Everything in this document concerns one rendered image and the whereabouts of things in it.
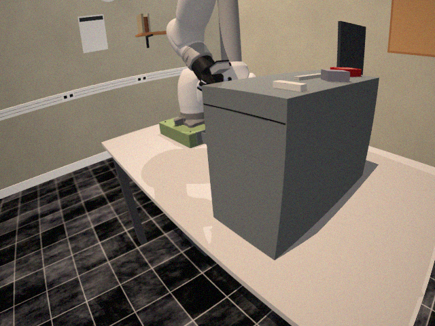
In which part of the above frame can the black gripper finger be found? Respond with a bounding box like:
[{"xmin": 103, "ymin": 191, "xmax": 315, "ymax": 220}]
[
  {"xmin": 216, "ymin": 74, "xmax": 232, "ymax": 82},
  {"xmin": 197, "ymin": 75, "xmax": 217, "ymax": 91}
]

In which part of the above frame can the black flat panel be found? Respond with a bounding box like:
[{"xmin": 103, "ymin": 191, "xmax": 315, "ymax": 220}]
[{"xmin": 336, "ymin": 21, "xmax": 366, "ymax": 75}]

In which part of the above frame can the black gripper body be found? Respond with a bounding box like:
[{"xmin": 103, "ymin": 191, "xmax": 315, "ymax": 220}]
[{"xmin": 191, "ymin": 55, "xmax": 214, "ymax": 84}]

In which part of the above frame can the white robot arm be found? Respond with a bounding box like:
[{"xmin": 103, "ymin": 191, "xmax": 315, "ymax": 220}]
[{"xmin": 167, "ymin": 0, "xmax": 256, "ymax": 128}]

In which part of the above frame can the grey tool chest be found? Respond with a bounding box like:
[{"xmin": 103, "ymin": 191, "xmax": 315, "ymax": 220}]
[{"xmin": 196, "ymin": 70, "xmax": 379, "ymax": 260}]

